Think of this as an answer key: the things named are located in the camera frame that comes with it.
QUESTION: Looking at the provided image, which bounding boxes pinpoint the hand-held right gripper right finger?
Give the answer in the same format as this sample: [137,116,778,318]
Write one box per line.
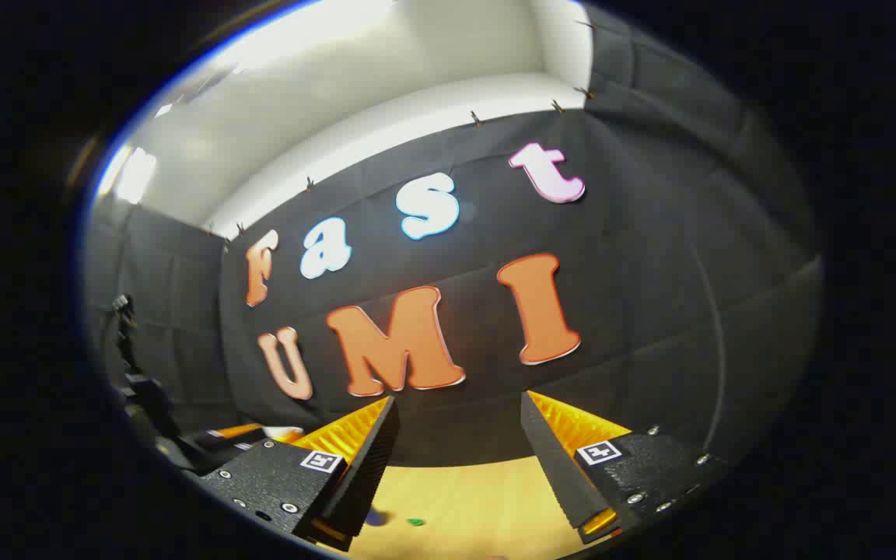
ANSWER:
[520,390,729,545]

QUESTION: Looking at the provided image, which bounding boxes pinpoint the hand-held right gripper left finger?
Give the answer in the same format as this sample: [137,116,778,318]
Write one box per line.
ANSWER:
[198,395,401,553]

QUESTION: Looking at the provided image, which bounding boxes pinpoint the light wooden desktop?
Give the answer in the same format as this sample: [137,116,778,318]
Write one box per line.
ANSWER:
[316,455,597,560]

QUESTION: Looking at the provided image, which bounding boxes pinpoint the black backdrop cloth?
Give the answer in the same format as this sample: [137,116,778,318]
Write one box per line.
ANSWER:
[79,16,826,475]

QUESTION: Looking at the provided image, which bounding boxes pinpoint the ceiling light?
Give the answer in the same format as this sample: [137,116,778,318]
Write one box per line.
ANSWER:
[98,144,159,205]

